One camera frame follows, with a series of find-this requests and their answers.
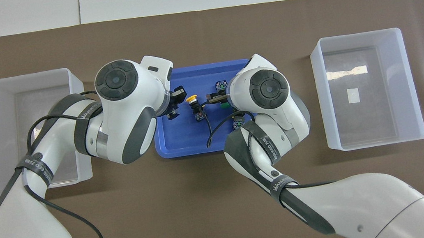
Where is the light green push button switch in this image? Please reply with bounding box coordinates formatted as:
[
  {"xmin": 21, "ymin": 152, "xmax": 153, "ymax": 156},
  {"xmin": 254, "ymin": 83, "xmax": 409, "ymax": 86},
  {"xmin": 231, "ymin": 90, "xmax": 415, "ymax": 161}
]
[{"xmin": 230, "ymin": 111, "xmax": 248, "ymax": 132}]

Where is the brown paper table mat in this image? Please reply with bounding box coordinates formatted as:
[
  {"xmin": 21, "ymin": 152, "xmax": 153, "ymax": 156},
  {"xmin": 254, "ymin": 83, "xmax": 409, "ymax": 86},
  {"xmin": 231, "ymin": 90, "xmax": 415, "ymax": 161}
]
[{"xmin": 0, "ymin": 0, "xmax": 424, "ymax": 238}]

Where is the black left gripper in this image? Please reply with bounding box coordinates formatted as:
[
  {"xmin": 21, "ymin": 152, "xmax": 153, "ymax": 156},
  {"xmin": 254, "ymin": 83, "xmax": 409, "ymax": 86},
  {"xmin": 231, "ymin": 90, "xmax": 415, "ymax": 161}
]
[{"xmin": 165, "ymin": 85, "xmax": 189, "ymax": 116}]

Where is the translucent white plastic box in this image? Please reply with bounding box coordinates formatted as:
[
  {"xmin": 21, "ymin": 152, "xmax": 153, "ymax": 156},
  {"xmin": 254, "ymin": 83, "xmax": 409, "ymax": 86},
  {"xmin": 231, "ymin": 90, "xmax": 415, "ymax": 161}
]
[
  {"xmin": 308, "ymin": 25, "xmax": 424, "ymax": 154},
  {"xmin": 0, "ymin": 66, "xmax": 98, "ymax": 197}
]

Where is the blue plastic tray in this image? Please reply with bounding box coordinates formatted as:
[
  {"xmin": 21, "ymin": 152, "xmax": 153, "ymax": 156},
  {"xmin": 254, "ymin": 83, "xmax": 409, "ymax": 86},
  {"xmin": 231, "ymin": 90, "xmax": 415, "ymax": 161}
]
[{"xmin": 145, "ymin": 58, "xmax": 266, "ymax": 161}]

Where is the dark green push button switch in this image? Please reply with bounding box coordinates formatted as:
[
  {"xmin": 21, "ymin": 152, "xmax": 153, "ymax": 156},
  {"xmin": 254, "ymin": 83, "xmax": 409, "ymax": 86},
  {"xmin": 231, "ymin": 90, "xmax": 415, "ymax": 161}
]
[{"xmin": 213, "ymin": 79, "xmax": 233, "ymax": 111}]

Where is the small white box label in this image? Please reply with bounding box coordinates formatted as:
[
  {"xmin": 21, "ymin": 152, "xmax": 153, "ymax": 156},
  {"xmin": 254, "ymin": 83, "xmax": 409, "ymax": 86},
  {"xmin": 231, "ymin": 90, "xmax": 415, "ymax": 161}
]
[{"xmin": 347, "ymin": 87, "xmax": 361, "ymax": 104}]

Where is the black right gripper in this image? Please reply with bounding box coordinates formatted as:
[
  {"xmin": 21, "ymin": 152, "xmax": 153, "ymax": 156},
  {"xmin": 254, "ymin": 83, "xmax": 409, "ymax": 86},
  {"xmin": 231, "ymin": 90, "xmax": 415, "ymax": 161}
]
[{"xmin": 207, "ymin": 91, "xmax": 232, "ymax": 106}]

